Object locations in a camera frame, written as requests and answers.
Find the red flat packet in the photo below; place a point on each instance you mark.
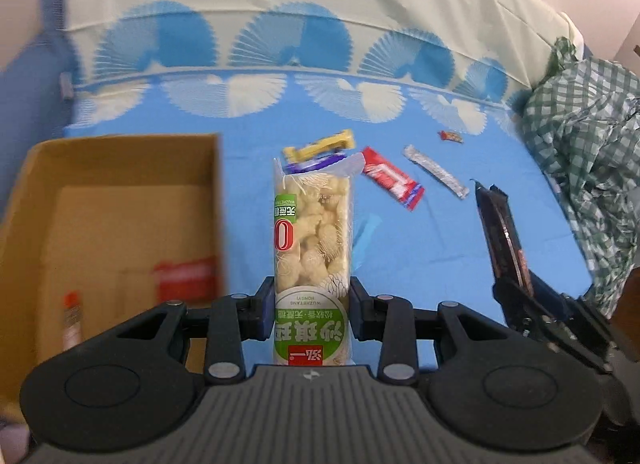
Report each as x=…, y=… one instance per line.
x=187, y=279

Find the purple snack packet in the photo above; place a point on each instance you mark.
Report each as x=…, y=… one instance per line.
x=320, y=162

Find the orange-capped tube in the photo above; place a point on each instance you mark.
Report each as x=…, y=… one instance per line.
x=71, y=321

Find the green checkered cloth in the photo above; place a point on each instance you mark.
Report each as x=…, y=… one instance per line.
x=585, y=144

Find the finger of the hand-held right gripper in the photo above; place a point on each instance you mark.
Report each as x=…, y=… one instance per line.
x=517, y=306
x=575, y=316

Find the yellow snack packet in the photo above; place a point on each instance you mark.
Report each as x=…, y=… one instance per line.
x=320, y=146

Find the blue mattress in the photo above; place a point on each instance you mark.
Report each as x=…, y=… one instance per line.
x=30, y=109

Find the fan-print bed sheet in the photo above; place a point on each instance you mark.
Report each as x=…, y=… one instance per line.
x=310, y=59

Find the clear puffed snack packet green label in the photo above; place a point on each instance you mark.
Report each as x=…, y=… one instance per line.
x=310, y=244

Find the brown cardboard box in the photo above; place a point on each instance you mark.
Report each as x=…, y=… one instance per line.
x=125, y=224

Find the dark brown snack packet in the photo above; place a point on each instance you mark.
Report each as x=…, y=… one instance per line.
x=500, y=239

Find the red snack packet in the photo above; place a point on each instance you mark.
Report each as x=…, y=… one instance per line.
x=392, y=178

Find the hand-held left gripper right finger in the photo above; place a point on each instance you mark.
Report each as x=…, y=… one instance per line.
x=356, y=311

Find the silver stick packet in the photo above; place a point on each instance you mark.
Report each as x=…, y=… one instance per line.
x=436, y=171

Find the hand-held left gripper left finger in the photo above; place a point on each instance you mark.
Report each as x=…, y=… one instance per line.
x=264, y=311

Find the small red candy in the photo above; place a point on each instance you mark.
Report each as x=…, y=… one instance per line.
x=451, y=136

